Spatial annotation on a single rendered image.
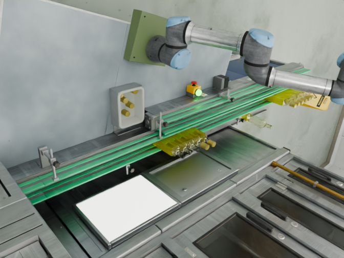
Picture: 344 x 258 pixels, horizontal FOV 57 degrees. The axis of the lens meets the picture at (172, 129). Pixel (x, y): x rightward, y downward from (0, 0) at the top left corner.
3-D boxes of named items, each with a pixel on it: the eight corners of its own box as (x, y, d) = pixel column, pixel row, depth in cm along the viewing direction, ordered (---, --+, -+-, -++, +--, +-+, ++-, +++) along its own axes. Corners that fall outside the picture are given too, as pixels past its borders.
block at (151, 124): (143, 127, 196) (150, 131, 191) (143, 113, 191) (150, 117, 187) (148, 125, 198) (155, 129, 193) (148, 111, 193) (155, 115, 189)
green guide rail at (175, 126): (156, 130, 194) (165, 135, 189) (156, 128, 194) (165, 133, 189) (301, 76, 299) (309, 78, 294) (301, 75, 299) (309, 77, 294)
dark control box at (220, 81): (212, 86, 237) (220, 89, 231) (213, 76, 233) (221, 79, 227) (219, 84, 242) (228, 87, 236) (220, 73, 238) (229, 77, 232)
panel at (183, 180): (72, 209, 160) (108, 250, 138) (71, 203, 159) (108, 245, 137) (197, 150, 214) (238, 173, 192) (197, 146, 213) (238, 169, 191)
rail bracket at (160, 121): (150, 134, 192) (164, 142, 184) (150, 108, 184) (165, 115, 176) (154, 132, 194) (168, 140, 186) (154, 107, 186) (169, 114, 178)
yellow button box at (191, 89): (185, 94, 220) (193, 98, 215) (186, 84, 217) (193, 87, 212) (192, 92, 224) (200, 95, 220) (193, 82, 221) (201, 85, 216)
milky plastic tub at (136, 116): (111, 124, 186) (120, 130, 180) (109, 88, 176) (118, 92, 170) (135, 116, 196) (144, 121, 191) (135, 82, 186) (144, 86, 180)
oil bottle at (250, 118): (239, 119, 255) (267, 131, 238) (241, 112, 253) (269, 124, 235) (243, 117, 258) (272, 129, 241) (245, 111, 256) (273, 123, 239)
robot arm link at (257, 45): (160, 46, 164) (265, 69, 144) (162, 16, 156) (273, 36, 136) (171, 41, 173) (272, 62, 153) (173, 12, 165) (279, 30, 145)
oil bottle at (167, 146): (150, 143, 196) (174, 158, 182) (150, 135, 193) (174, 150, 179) (157, 141, 199) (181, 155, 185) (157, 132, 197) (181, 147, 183)
